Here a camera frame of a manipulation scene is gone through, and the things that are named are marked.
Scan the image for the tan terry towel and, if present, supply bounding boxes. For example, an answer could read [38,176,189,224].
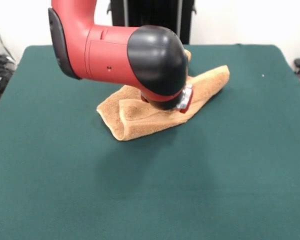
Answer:
[96,49,231,142]

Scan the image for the dark green table cloth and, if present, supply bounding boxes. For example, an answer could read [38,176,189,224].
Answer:
[0,44,300,240]

